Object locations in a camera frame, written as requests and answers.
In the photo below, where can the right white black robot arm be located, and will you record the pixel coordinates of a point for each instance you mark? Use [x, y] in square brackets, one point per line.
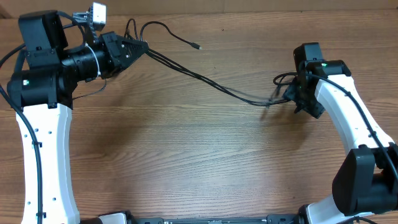
[366, 183]

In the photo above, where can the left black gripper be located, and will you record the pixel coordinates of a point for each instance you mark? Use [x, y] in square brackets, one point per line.
[111, 46]

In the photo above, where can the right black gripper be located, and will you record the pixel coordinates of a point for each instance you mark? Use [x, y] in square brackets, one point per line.
[317, 109]

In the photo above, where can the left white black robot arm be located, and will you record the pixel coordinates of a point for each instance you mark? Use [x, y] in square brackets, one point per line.
[41, 93]

